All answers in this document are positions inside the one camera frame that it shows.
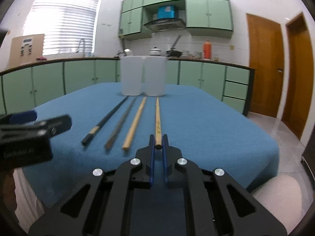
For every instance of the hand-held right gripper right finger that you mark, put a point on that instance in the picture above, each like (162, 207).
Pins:
(165, 162)

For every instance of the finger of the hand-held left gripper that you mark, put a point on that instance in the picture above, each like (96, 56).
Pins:
(59, 125)
(23, 116)

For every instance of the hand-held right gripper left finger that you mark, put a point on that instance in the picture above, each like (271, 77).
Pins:
(152, 162)

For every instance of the plain wooden chopstick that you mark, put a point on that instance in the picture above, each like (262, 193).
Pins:
(135, 123)

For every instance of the printed wooden chopstick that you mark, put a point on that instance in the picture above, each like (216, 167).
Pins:
(158, 118)

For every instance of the dark blue chopstick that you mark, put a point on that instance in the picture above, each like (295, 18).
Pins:
(107, 119)

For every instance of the grey chopstick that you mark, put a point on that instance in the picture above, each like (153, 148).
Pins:
(121, 123)

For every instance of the white two-compartment utensil holder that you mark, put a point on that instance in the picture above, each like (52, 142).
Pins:
(153, 78)

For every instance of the thin black chopstick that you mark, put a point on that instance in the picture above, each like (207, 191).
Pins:
(176, 43)

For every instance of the person's left hand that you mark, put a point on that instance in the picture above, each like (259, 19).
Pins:
(11, 191)

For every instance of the white ribbed table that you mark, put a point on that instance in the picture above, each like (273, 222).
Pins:
(27, 196)

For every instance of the green base cabinets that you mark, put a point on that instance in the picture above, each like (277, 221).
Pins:
(46, 78)

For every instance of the blue table cloth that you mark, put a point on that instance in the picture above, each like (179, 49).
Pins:
(209, 127)

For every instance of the red cloth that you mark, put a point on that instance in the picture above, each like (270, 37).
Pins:
(41, 58)

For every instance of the cardboard box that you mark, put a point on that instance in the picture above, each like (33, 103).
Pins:
(39, 49)

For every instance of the chrome kitchen faucet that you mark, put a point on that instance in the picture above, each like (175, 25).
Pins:
(84, 49)

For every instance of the white window blinds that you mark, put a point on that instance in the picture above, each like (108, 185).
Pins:
(64, 19)

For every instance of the black wok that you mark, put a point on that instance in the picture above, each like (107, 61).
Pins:
(176, 53)

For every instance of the white cooking pot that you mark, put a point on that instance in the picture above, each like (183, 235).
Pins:
(155, 51)

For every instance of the orange thermos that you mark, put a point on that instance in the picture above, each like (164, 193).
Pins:
(207, 50)

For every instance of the black range hood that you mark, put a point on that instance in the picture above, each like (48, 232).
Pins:
(165, 24)

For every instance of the closed wooden door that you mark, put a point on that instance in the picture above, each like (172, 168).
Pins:
(264, 64)

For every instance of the blue box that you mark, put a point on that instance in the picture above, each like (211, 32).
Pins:
(166, 11)

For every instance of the green wall cabinets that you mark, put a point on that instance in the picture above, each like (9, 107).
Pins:
(209, 12)

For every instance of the wooden door with dark frame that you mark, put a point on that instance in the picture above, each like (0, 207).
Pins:
(299, 78)

